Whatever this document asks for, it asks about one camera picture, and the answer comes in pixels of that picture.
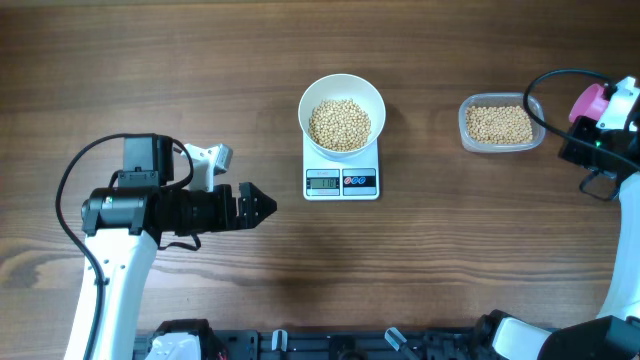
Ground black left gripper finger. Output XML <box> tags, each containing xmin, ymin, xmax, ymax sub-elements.
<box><xmin>238</xmin><ymin>182</ymin><xmax>277</xmax><ymax>208</ymax></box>
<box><xmin>238</xmin><ymin>204</ymin><xmax>275</xmax><ymax>230</ymax></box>

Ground pink measuring scoop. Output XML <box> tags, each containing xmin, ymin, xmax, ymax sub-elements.
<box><xmin>569</xmin><ymin>84</ymin><xmax>609</xmax><ymax>123</ymax></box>

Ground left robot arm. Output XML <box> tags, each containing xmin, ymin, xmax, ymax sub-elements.
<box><xmin>61</xmin><ymin>133</ymin><xmax>277</xmax><ymax>359</ymax></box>

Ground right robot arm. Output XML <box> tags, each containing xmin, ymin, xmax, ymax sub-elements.
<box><xmin>469</xmin><ymin>108</ymin><xmax>639</xmax><ymax>359</ymax></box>

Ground white digital kitchen scale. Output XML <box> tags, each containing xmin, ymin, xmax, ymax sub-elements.
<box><xmin>302</xmin><ymin>138</ymin><xmax>381</xmax><ymax>201</ymax></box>

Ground soybeans in bowl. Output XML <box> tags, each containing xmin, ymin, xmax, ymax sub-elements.
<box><xmin>309</xmin><ymin>99</ymin><xmax>371</xmax><ymax>152</ymax></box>

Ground white bowl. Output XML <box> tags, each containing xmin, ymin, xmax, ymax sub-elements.
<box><xmin>298</xmin><ymin>74</ymin><xmax>386</xmax><ymax>158</ymax></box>

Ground clear plastic container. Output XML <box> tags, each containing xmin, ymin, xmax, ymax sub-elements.
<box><xmin>458</xmin><ymin>93</ymin><xmax>546</xmax><ymax>153</ymax></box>

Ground soybeans pile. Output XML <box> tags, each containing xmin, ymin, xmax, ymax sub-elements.
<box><xmin>465</xmin><ymin>106</ymin><xmax>533</xmax><ymax>145</ymax></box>

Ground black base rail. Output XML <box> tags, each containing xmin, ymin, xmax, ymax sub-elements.
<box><xmin>132</xmin><ymin>328</ymin><xmax>501</xmax><ymax>360</ymax></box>

